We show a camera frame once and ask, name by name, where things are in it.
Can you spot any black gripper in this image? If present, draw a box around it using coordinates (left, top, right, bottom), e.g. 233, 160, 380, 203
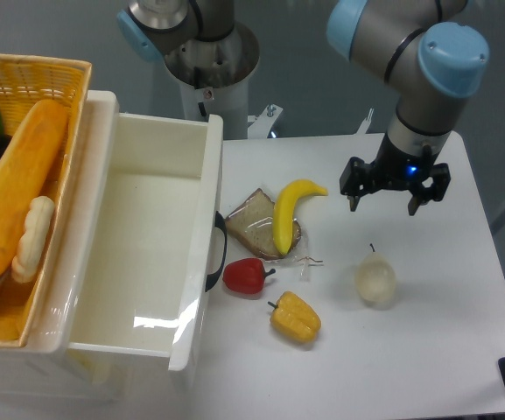
340, 136, 451, 216

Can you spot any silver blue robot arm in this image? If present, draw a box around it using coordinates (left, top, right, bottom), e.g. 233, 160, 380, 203
116, 1, 489, 214

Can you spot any pale white pear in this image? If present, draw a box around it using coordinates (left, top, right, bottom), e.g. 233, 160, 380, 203
354, 243, 397, 305

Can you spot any yellow banana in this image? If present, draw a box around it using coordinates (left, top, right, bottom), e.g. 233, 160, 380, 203
272, 178, 328, 256

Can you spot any wrapped bread slice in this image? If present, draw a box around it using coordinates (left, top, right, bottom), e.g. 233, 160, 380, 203
225, 188, 324, 281

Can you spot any yellow bell pepper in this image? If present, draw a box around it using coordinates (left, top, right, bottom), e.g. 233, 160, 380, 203
268, 291, 321, 344

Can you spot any red bell pepper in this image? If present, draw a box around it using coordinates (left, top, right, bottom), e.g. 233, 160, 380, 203
222, 258, 276, 295

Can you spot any white open drawer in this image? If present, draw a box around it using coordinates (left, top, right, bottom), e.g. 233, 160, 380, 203
67, 112, 225, 372

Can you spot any cream twisted bread roll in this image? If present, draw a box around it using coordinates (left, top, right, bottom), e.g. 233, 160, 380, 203
11, 196, 55, 284

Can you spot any yellow wicker basket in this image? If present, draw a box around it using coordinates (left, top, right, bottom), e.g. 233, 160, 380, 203
0, 54, 92, 348

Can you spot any orange baguette loaf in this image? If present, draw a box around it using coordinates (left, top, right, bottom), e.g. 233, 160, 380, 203
0, 100, 68, 276

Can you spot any black drawer handle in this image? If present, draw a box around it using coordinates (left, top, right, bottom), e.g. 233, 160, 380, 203
205, 212, 228, 292

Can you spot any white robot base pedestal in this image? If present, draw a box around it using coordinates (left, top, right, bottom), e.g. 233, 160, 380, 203
177, 79, 284, 140

